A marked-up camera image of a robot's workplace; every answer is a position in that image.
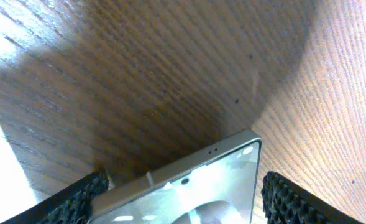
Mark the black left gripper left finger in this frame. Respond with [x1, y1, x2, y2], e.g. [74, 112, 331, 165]
[2, 170, 109, 224]

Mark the Galaxy S25 Ultra smartphone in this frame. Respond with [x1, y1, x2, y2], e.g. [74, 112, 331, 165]
[89, 129, 262, 223]

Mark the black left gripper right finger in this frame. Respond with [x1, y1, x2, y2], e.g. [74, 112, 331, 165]
[261, 171, 361, 224]

